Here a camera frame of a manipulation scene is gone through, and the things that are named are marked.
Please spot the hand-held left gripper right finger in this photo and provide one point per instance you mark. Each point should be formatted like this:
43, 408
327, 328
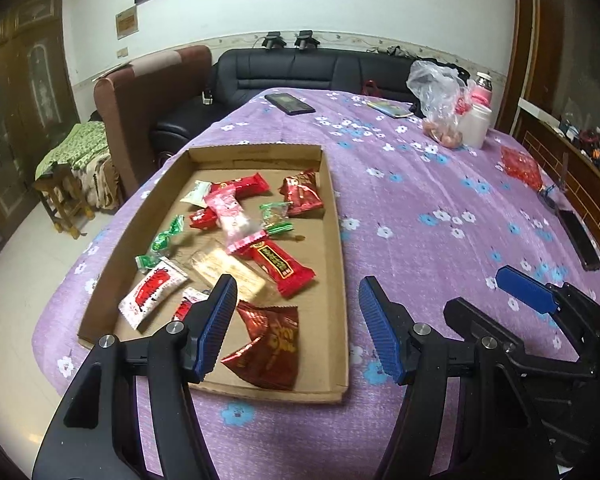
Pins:
380, 330

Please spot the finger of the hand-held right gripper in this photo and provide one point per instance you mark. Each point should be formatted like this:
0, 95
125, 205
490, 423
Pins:
525, 290
465, 315

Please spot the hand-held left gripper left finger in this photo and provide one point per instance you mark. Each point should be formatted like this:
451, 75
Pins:
217, 330

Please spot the dark red foil packet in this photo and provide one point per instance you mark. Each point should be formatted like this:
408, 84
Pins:
302, 192
275, 330
240, 355

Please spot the small red white candy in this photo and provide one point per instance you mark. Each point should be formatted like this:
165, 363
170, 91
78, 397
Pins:
187, 302

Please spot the shallow cardboard box tray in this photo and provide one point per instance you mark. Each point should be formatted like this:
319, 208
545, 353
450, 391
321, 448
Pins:
325, 310

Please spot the clear-wrapped biscuit pack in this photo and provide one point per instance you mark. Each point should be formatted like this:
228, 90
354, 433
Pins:
220, 265

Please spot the white red snack packet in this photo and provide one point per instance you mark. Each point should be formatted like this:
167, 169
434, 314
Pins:
152, 292

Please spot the long red snack packet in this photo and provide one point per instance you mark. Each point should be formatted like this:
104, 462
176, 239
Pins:
277, 265

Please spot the green twist-wrapped candy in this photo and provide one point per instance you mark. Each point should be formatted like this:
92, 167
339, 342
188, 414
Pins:
275, 215
162, 245

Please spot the pink snack packet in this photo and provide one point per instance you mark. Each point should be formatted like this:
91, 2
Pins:
235, 220

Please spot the long black bar device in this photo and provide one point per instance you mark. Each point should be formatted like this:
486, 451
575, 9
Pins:
580, 240

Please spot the purple floral tablecloth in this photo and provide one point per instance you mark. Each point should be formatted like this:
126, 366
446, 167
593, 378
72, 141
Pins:
430, 240

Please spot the small blue black tool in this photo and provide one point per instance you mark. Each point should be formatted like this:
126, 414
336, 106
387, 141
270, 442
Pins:
550, 192

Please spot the red plastic bag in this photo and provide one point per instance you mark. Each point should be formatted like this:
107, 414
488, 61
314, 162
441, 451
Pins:
520, 167

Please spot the wooden sideboard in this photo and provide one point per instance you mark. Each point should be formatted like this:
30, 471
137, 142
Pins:
570, 160

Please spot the white green snack packet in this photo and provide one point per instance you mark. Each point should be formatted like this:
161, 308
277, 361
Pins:
197, 192

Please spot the slim red snack packet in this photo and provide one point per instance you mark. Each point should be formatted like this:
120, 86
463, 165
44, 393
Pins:
245, 185

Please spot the pile of small gadgets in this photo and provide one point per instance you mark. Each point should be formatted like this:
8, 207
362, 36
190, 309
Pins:
590, 137

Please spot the white plastic jar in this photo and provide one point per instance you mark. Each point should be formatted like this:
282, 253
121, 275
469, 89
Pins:
475, 125

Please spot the beige floral blanket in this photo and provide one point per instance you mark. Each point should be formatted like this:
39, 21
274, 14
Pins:
97, 180

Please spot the wooden stool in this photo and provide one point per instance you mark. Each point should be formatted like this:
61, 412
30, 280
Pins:
62, 200

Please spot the pink bottle with silver cap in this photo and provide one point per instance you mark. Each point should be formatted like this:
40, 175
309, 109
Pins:
481, 90

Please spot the clear plastic bag of fruit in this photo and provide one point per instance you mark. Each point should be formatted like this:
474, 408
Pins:
435, 95

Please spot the colourful booklet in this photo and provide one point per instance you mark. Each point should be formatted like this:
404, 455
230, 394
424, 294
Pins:
390, 107

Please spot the brown armchair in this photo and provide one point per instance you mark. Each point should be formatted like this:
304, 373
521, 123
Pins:
145, 110

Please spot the small white object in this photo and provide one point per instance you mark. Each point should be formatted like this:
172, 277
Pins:
207, 96

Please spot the green patterned blanket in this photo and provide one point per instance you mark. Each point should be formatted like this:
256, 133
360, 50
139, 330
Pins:
75, 142

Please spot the black phone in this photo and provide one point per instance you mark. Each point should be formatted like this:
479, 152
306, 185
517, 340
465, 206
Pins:
292, 102

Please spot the black leather sofa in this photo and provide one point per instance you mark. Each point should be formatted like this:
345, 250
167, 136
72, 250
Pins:
290, 75

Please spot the small black device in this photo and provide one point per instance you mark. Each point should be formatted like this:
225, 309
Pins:
272, 40
305, 39

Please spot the carved wooden door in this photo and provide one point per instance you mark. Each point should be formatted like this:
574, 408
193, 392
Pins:
20, 85

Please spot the wooden door frame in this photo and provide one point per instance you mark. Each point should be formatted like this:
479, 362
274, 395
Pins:
527, 35

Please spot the wall switch plate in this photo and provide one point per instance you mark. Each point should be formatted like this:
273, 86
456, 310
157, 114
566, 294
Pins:
122, 52

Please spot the small wall plaque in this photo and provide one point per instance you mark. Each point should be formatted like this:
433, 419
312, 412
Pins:
126, 22

